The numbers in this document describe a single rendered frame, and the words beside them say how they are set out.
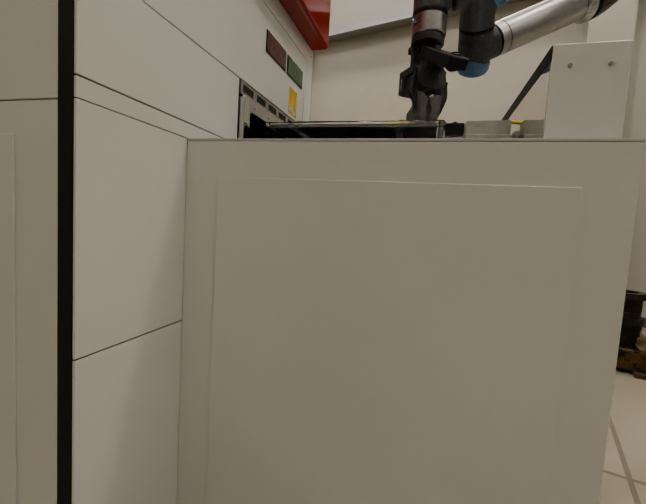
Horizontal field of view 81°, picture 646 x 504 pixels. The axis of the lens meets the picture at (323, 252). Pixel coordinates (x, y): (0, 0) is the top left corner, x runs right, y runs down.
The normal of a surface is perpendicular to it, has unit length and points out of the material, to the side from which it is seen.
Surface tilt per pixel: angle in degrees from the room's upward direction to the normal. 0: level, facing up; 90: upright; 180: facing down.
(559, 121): 90
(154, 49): 90
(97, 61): 90
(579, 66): 90
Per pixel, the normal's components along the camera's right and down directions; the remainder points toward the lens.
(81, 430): 0.96, 0.08
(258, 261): -0.27, 0.07
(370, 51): -0.51, 0.04
